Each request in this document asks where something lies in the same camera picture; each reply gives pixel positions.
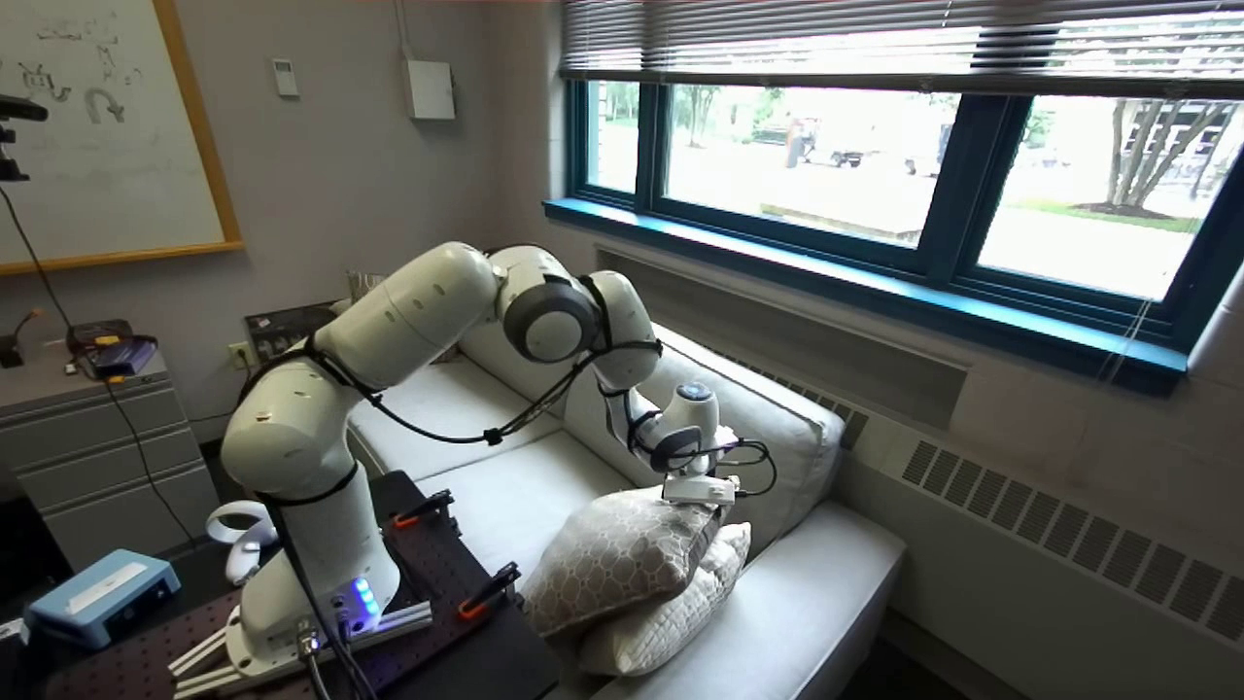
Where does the black robot table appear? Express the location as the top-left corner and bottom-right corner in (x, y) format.
(37, 467), (569, 700)

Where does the grey sofa seat cushion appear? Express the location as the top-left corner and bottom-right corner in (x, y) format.
(423, 432), (682, 615)
(341, 355), (569, 485)

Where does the dark device with orange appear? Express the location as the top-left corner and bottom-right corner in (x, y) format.
(65, 315), (169, 385)

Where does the grey fabric sofa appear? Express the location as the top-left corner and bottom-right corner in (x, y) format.
(341, 315), (911, 700)

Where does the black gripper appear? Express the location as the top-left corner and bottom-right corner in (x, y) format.
(666, 503), (733, 538)

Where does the grey drawer cabinet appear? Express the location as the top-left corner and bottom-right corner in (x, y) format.
(0, 337), (227, 576)

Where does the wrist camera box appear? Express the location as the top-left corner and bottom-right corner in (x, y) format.
(660, 471), (744, 514)

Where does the light blue box device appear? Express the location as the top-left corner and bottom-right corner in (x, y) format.
(22, 543), (187, 655)

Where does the wall baseboard radiator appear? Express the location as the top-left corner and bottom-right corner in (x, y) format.
(830, 385), (1244, 655)

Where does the small white thermostat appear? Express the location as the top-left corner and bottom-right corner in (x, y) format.
(267, 55), (306, 104)

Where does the white wall box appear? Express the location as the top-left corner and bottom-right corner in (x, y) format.
(403, 52), (462, 129)

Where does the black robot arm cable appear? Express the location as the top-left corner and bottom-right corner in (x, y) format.
(238, 337), (787, 508)

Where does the wide teal window frame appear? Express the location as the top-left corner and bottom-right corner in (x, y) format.
(542, 70), (1244, 398)

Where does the wood framed whiteboard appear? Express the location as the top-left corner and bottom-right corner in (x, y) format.
(0, 0), (251, 280)

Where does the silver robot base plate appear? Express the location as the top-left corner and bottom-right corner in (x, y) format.
(169, 595), (440, 700)

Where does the black camera on tripod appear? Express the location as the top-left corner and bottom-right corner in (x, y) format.
(0, 88), (55, 187)

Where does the hexagon patterned beige pillow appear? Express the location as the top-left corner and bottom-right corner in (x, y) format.
(516, 482), (721, 643)

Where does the orange black clamp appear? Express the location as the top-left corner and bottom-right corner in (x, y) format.
(384, 485), (462, 538)
(453, 556), (525, 626)

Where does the grey slatted window blind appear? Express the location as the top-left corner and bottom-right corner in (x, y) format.
(558, 0), (1244, 97)

